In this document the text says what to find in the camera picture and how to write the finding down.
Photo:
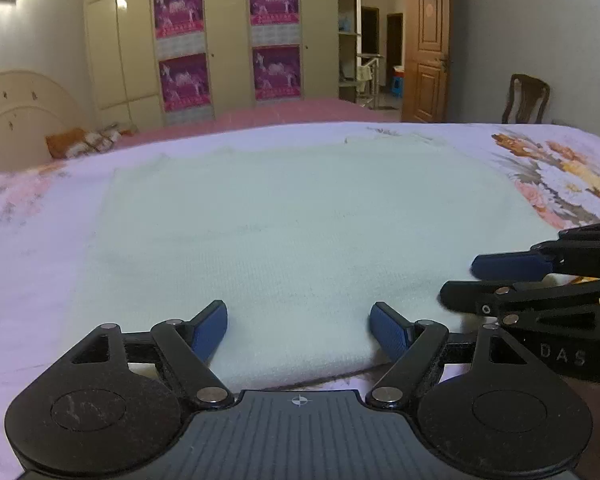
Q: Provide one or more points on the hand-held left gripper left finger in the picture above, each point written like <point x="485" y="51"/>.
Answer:
<point x="212" y="330"/>

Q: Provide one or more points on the magenta wall poster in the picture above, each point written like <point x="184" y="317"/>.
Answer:
<point x="185" y="82"/>
<point x="178" y="10"/>
<point x="276" y="72"/>
<point x="274" y="0"/>

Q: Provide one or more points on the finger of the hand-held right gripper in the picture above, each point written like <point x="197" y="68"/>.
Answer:
<point x="465" y="297"/>
<point x="510" y="265"/>

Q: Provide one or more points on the blue and red plastic stool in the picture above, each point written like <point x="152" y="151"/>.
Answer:
<point x="398" y="82"/>

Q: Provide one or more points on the brown wooden door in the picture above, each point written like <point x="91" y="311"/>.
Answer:
<point x="427" y="50"/>

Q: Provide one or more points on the lilac floral bedsheet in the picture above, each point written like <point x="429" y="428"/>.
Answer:
<point x="30" y="285"/>

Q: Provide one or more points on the pale green towel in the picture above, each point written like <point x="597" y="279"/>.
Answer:
<point x="280" y="240"/>

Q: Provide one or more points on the cream open corner shelf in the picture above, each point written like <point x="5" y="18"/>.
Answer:
<point x="349" y="35"/>

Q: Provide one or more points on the orange patterned pillow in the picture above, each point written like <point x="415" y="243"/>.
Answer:
<point x="67" y="144"/>

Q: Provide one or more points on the metal stair railing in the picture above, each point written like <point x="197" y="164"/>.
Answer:
<point x="375" y="85"/>

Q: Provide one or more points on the pink bed blanket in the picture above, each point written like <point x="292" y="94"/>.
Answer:
<point x="280" y="110"/>

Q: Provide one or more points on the cream arched headboard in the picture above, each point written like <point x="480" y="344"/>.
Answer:
<point x="20" y="110"/>

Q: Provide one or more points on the dark wooden chair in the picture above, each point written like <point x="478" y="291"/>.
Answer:
<point x="530" y="90"/>

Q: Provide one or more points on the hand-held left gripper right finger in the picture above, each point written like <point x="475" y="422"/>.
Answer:
<point x="387" y="332"/>

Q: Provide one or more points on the cream wardrobe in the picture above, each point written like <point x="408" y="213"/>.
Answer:
<point x="230" y="35"/>

